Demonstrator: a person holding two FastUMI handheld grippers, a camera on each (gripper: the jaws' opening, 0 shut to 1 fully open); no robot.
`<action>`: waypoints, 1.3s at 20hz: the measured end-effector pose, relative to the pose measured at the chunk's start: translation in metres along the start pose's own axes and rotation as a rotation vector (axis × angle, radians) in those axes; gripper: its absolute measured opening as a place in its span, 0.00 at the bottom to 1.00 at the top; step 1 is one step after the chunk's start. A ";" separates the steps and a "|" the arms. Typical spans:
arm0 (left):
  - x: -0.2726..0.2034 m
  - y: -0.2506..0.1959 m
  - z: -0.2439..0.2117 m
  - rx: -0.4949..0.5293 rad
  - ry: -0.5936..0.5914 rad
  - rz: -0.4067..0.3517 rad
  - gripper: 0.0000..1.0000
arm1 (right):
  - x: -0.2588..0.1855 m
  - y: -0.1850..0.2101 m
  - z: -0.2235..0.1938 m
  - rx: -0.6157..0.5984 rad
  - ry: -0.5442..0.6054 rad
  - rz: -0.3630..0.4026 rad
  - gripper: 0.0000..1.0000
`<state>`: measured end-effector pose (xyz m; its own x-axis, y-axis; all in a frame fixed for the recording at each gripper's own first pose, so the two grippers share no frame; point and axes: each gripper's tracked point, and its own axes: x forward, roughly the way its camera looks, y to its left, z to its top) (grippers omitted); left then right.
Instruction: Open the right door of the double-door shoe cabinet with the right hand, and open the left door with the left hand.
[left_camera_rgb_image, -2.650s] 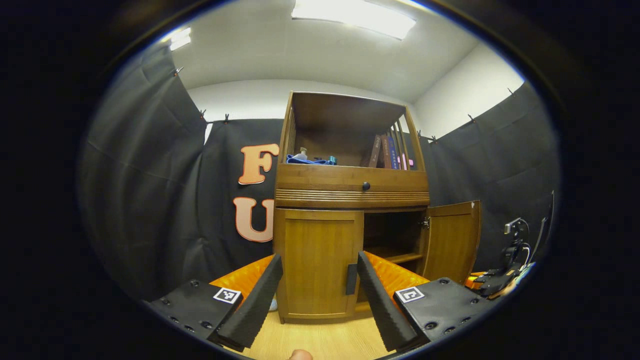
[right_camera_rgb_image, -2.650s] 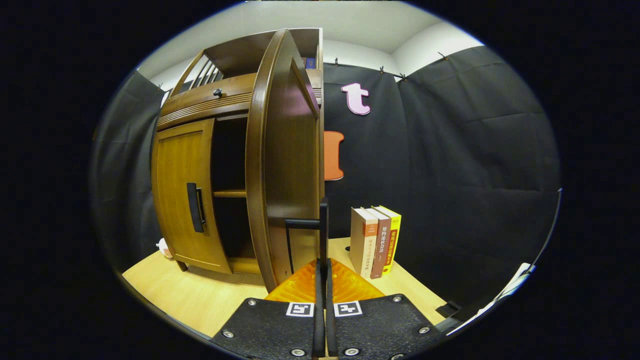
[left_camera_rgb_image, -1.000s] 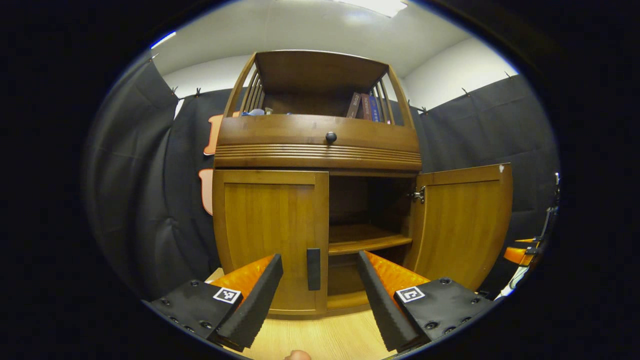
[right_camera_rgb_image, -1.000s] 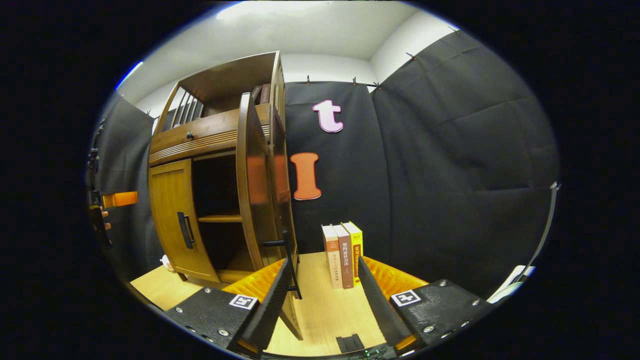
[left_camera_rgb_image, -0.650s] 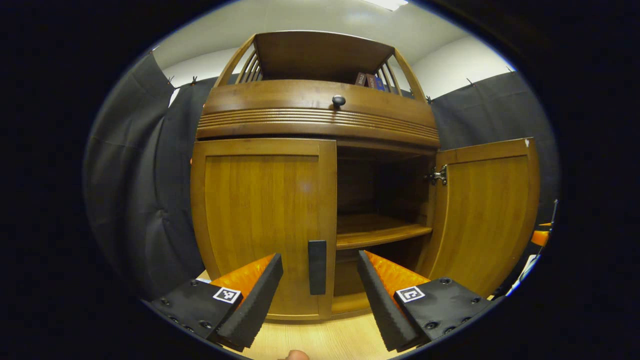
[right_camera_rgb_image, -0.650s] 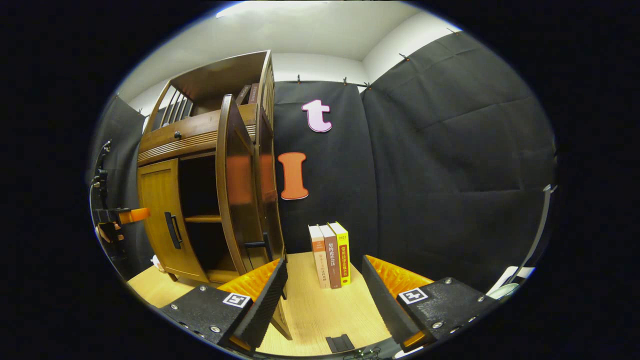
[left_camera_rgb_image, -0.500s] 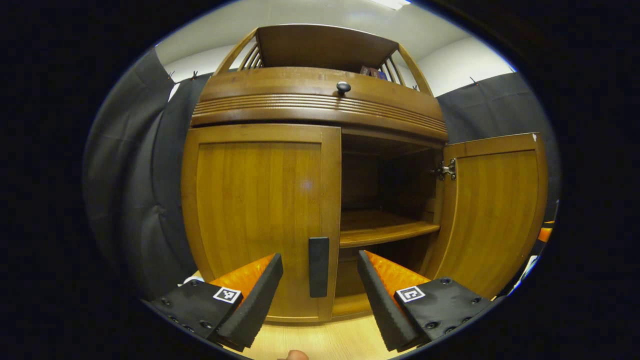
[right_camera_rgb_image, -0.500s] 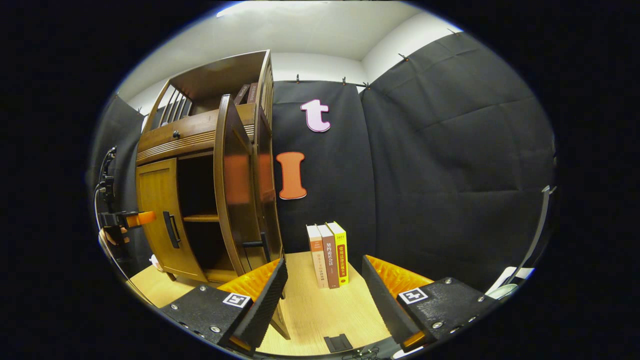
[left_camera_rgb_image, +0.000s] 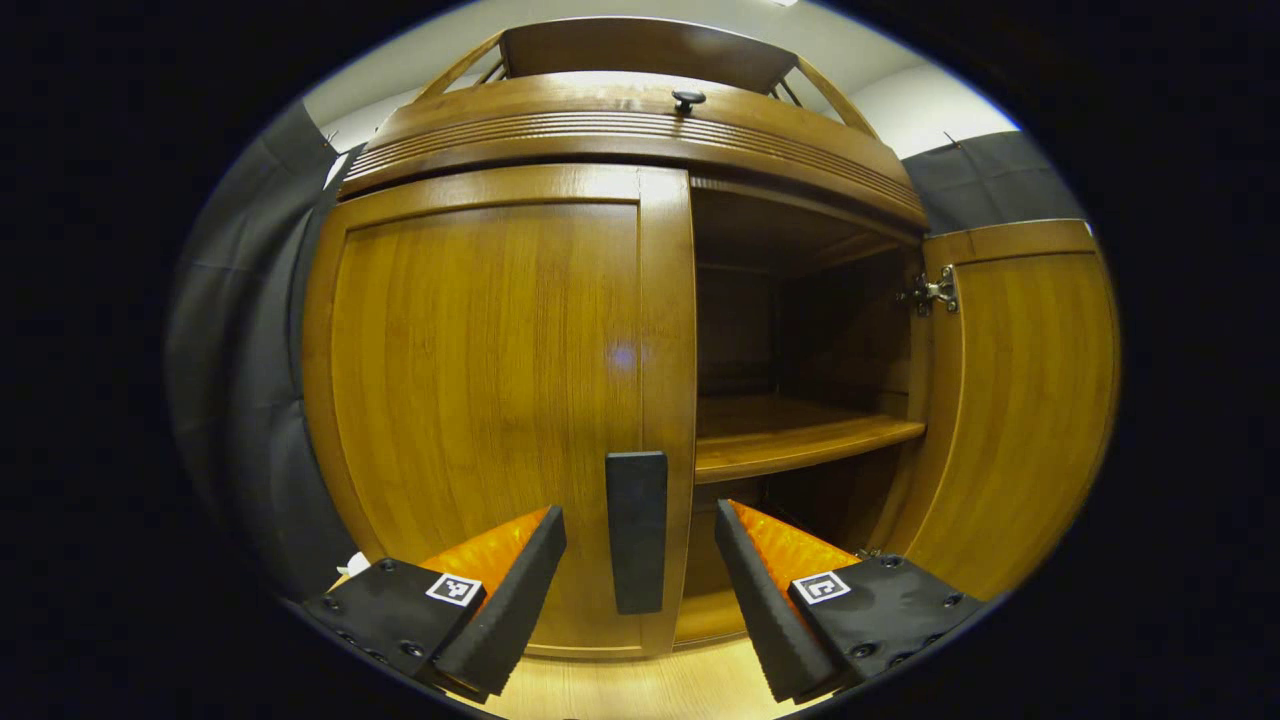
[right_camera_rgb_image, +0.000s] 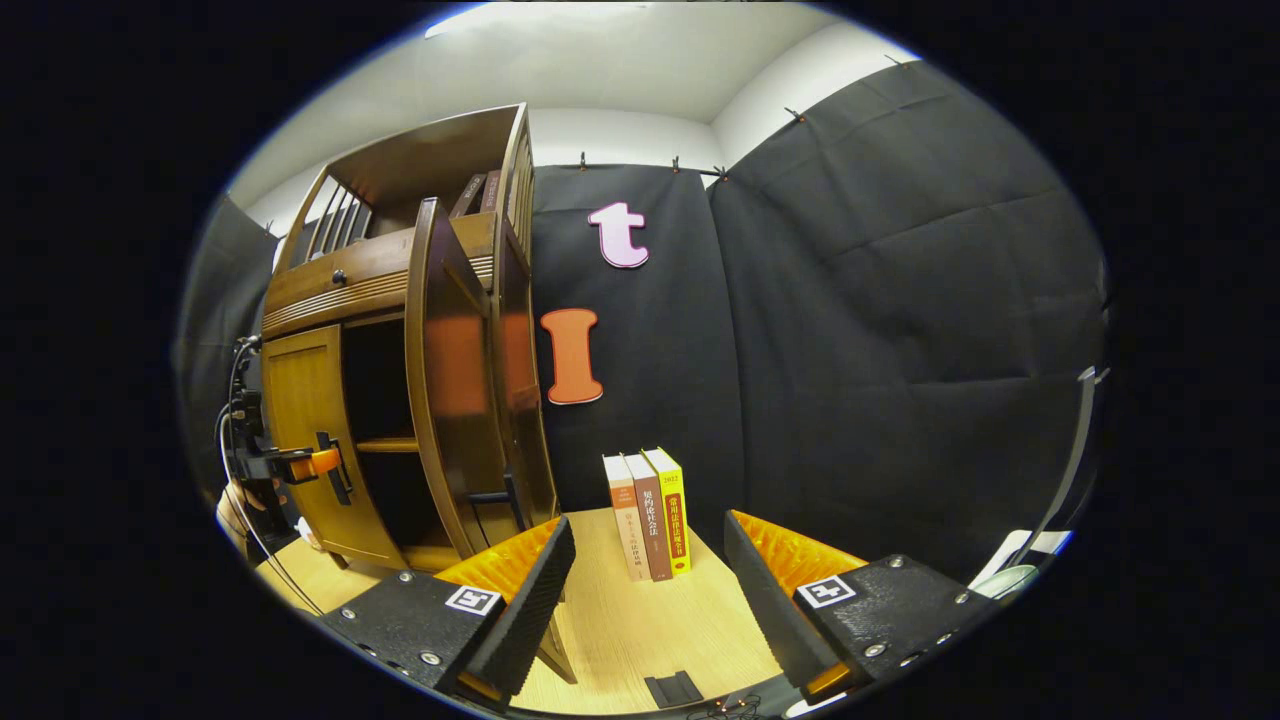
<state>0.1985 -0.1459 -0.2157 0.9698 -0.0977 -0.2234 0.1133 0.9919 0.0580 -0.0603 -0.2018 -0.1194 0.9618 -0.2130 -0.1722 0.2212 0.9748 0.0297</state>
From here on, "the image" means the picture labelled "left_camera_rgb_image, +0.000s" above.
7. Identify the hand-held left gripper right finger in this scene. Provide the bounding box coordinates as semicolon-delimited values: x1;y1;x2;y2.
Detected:
712;498;986;704

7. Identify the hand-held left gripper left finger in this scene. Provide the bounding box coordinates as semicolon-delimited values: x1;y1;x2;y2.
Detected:
300;505;569;699

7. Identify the black door handle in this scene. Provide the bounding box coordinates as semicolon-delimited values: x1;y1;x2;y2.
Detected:
605;450;669;615

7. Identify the wooden double-door shoe cabinet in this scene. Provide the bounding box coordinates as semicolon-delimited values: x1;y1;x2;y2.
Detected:
335;15;931;651

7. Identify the wooden shoe cabinet door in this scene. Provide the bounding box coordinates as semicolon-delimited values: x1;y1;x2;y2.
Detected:
303;165;698;658
885;220;1121;601

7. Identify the wooden cabinet drawer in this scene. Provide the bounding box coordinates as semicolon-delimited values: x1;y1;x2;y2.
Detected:
340;70;931;231

